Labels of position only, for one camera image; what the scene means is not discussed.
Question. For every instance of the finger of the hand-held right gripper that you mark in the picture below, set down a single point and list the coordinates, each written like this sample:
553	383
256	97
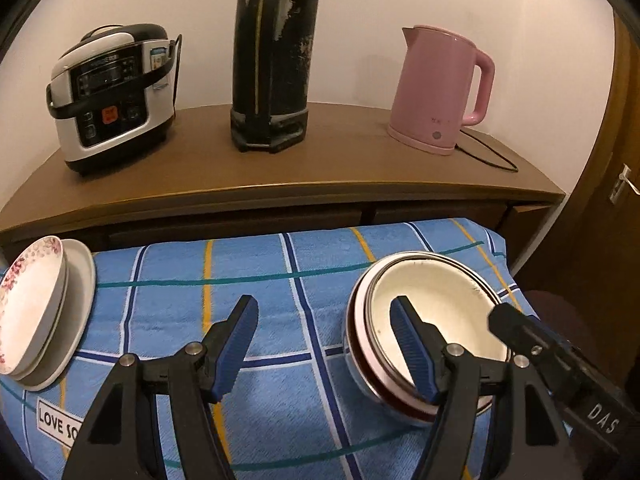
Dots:
565	349
520	332

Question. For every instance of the red floral white plate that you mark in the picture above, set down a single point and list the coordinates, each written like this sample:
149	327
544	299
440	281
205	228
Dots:
48	349

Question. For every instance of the pink electric kettle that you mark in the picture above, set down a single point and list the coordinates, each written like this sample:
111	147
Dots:
430	90

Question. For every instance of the stainless steel bowl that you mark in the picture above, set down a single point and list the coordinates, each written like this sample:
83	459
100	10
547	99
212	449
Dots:
395	410

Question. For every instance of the red plastic bowl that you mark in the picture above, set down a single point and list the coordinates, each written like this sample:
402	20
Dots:
361	330

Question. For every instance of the wooden cabinet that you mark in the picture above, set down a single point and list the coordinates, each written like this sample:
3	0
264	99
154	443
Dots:
250	180

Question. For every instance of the blue plaid blanket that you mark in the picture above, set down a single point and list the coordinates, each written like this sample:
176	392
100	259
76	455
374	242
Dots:
300	270

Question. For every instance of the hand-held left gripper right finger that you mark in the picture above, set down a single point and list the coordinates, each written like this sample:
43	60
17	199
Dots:
415	355

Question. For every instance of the white black rice cooker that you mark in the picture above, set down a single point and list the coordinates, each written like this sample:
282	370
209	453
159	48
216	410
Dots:
115	100

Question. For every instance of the pink floral white plate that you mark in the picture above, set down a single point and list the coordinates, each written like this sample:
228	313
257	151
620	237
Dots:
30	310

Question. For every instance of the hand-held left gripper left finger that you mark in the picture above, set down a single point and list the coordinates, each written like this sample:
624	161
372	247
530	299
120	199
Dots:
235	355

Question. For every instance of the wooden door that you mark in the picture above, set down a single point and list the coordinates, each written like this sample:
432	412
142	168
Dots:
600	260

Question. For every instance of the white enamel bowl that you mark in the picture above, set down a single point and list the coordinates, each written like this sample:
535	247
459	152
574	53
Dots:
450	300

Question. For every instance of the black thermos flask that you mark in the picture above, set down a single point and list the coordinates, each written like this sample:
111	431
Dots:
280	60

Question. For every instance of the plain grey plate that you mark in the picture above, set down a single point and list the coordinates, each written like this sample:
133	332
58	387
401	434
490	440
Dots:
80	300

